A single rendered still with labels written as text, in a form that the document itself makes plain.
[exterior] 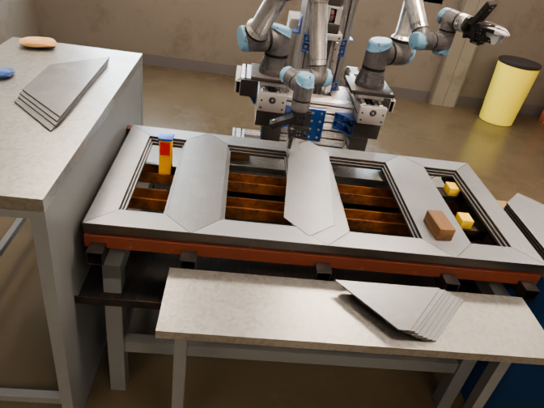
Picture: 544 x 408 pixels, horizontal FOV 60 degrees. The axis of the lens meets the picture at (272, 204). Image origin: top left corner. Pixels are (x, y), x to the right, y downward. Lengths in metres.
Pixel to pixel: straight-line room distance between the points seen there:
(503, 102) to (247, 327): 4.78
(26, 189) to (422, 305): 1.18
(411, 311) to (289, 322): 0.38
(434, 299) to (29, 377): 1.62
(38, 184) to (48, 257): 0.20
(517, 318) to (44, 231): 1.46
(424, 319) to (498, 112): 4.47
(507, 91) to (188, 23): 3.49
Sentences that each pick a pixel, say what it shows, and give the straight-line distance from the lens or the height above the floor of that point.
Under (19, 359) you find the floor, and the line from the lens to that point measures 2.36.
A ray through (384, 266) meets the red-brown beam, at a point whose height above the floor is 0.78.
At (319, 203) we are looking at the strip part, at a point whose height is 0.85.
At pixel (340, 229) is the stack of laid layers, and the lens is 1.66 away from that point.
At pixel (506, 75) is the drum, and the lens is 5.72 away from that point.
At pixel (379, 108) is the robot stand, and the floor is 0.99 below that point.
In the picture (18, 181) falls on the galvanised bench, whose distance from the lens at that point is 1.43.
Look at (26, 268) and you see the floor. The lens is 2.77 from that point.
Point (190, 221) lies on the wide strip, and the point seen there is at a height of 0.85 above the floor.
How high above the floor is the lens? 1.78
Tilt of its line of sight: 33 degrees down
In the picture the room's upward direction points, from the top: 10 degrees clockwise
